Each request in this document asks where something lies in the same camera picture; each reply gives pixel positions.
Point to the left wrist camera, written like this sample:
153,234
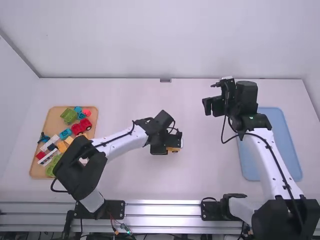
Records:
176,140

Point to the blue mat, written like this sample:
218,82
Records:
285,140

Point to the tan tray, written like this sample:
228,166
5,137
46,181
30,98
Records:
53,117

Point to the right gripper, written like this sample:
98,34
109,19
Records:
218,106

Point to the silver rails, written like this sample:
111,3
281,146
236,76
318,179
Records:
162,212

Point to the red toy car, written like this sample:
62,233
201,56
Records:
80,127

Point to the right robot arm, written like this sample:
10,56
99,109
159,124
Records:
265,155

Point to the yellow toy car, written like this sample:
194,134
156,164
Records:
173,150

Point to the pink toy brick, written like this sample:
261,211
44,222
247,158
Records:
87,112

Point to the white toy brick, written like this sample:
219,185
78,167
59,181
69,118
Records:
48,157
49,143

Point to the green toy brick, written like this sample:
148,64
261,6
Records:
52,168
68,116

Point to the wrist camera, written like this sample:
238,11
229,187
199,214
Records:
176,140
227,78

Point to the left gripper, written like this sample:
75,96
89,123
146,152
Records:
158,147

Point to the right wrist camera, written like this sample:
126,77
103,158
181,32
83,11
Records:
227,78

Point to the red toy brick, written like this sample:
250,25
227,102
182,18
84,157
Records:
40,155

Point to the pale yellow toy brick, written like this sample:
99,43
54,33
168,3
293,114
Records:
69,140

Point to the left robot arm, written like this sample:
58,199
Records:
120,140

